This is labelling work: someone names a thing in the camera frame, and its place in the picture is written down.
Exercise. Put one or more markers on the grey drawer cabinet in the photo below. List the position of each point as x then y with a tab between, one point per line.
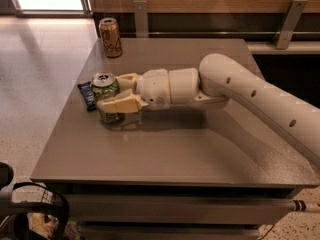
181	173

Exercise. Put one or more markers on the blue rxbar wrapper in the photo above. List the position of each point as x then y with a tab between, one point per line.
87	94

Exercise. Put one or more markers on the orange-brown soda can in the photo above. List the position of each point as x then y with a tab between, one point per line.
110	37

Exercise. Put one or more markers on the left metal wall bracket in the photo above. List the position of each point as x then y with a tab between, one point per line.
141	18

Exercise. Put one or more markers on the green soda can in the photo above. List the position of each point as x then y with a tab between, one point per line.
104	85

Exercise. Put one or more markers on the metal wall bracket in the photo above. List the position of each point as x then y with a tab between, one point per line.
291	19
141	18

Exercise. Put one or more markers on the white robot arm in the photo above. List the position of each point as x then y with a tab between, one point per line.
218	79

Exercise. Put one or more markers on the glass door frame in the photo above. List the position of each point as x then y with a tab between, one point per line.
50	0

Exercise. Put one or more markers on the right metal wall bracket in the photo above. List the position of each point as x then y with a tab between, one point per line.
291	19

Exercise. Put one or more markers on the grey drawer handle bar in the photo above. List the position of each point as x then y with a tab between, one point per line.
302	206

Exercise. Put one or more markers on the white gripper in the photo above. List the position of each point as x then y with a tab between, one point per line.
154	88

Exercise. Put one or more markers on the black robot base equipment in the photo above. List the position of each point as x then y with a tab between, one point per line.
15	225

